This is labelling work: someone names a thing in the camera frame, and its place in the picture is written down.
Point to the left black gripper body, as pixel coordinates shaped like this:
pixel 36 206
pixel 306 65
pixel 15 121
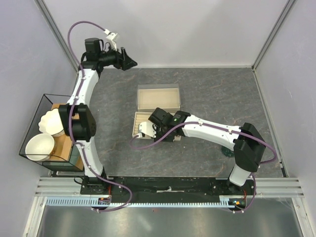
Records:
pixel 112 58

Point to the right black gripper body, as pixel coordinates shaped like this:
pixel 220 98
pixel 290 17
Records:
pixel 160 132

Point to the beige ring slot tray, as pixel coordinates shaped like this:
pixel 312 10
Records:
pixel 138 118

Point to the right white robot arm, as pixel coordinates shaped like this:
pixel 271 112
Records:
pixel 244 141

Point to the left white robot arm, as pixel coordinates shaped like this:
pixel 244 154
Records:
pixel 77 119

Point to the beige open jewelry box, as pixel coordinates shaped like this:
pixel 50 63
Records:
pixel 164 96

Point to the dark green mug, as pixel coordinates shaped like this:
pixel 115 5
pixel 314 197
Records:
pixel 227 152

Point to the white scalloped bowl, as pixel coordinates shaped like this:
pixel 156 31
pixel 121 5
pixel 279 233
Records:
pixel 51 124

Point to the wooden board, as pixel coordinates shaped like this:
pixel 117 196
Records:
pixel 64 154

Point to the white round bowl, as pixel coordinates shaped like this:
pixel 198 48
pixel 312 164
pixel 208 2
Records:
pixel 40 147

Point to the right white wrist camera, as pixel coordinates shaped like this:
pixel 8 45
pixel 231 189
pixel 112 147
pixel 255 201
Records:
pixel 147 128

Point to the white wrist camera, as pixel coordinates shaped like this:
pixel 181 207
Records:
pixel 111 39
pixel 147 128

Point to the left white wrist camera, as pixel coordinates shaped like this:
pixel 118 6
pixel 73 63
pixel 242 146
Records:
pixel 111 39

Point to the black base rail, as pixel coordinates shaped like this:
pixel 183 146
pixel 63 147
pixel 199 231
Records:
pixel 152 185

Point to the black wire frame box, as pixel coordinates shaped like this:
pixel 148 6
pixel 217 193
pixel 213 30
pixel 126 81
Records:
pixel 46 103

